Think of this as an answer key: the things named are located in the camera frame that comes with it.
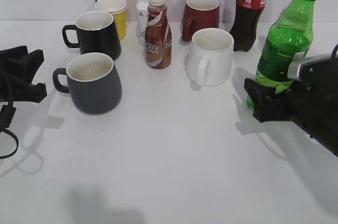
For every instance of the dark grey ceramic mug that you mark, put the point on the dark grey ceramic mug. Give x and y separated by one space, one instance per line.
92 81

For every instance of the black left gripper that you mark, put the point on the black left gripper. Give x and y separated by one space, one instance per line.
18 65

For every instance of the silver camera on right gripper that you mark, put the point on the silver camera on right gripper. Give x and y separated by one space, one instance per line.
297 67

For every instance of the white plastic bottle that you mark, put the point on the white plastic bottle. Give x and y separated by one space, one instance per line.
142 18

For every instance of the black ceramic mug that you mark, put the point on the black ceramic mug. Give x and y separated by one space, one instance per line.
96 32

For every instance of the brown Nescafe coffee bottle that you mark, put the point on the brown Nescafe coffee bottle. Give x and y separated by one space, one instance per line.
158 37

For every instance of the yellow paper cup stack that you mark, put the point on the yellow paper cup stack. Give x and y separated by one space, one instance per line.
118 9

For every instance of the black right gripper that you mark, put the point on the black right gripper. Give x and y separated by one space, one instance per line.
313 101

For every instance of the white ceramic mug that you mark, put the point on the white ceramic mug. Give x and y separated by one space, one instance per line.
210 57

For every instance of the dark red ceramic mug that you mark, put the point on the dark red ceramic mug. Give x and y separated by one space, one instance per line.
199 14

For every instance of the green soda bottle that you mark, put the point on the green soda bottle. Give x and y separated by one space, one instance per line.
288 39

